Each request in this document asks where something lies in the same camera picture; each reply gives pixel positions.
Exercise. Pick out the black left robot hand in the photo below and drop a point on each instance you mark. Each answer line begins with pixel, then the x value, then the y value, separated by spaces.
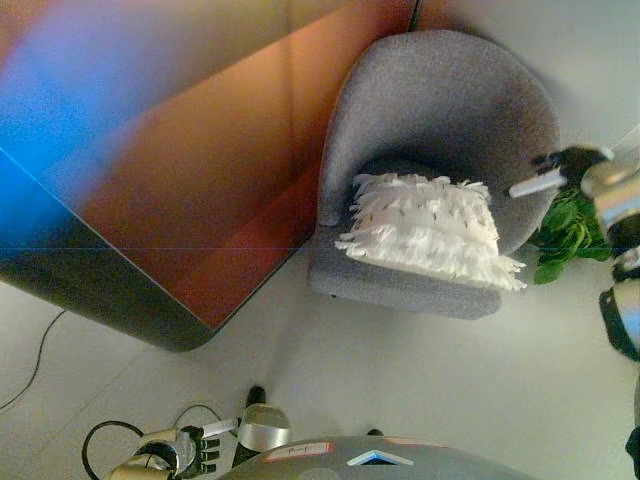
pixel 202 447

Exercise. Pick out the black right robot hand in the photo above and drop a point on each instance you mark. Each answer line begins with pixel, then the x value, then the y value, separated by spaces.
pixel 570 162

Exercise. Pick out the white fringed throw pillow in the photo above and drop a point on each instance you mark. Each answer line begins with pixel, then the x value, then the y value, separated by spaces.
pixel 430 235

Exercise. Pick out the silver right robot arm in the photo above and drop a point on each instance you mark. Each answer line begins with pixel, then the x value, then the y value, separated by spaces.
pixel 620 215

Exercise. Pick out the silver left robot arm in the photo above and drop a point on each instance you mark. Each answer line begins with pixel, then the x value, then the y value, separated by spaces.
pixel 155 457

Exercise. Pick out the green leafy potted plant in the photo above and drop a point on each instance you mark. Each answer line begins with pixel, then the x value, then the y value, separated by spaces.
pixel 567 235

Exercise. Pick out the grey fabric tub armchair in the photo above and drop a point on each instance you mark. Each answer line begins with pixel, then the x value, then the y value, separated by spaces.
pixel 440 110

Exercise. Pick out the grey robot torso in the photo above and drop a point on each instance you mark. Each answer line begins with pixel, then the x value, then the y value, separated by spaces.
pixel 380 460

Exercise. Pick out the brown wooden cabinet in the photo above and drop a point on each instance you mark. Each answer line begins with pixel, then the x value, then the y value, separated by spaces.
pixel 175 175

